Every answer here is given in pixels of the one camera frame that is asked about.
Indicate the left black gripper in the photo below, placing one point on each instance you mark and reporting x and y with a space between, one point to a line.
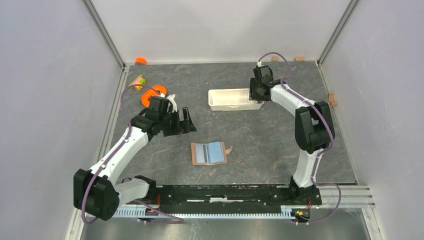
186 126

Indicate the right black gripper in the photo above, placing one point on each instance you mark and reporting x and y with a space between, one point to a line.
253 96

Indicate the white plastic tray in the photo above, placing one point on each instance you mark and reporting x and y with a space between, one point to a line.
237 99

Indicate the brown leather card holder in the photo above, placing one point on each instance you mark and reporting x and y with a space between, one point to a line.
209 154

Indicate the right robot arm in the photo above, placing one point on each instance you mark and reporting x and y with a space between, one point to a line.
313 125

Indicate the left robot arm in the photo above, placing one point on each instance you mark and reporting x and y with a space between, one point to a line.
96 191

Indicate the orange letter-shaped plastic piece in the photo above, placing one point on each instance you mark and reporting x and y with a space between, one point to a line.
145 99

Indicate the small wooden block right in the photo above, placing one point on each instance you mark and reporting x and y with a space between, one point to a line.
299 59

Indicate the colourful toy brick stack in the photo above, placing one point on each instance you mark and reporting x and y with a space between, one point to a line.
138 83

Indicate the curved wooden piece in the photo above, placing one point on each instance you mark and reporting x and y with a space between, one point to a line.
332 99

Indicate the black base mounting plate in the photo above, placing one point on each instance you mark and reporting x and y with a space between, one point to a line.
227 199

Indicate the orange round cap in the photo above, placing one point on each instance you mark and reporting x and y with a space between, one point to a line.
140 61

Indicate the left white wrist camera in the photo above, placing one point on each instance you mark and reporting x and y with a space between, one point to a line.
172 105

